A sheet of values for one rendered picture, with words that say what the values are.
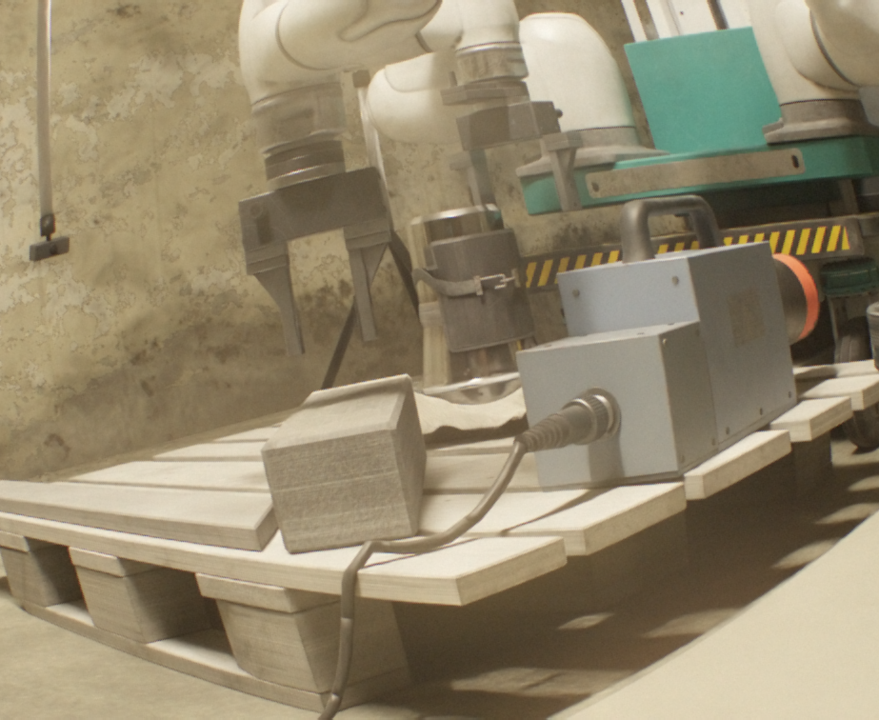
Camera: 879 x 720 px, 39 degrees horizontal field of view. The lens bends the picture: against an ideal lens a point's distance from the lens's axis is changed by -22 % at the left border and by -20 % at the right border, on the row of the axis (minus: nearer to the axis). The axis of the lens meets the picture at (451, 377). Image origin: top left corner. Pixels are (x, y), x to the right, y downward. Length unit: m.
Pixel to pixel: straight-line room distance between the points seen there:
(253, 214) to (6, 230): 2.70
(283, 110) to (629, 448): 0.43
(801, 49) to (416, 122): 0.70
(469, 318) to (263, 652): 0.67
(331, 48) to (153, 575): 0.57
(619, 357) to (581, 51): 0.99
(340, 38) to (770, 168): 0.83
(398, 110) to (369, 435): 1.08
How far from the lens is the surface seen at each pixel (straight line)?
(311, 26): 1.21
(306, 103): 1.32
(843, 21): 1.70
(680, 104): 2.14
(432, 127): 2.15
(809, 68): 1.82
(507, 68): 1.83
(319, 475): 1.13
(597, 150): 2.06
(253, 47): 1.33
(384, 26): 1.17
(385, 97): 2.17
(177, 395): 4.22
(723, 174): 1.92
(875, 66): 1.74
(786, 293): 1.46
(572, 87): 2.08
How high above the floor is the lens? 0.34
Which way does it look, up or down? 4 degrees down
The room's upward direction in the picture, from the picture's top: 11 degrees counter-clockwise
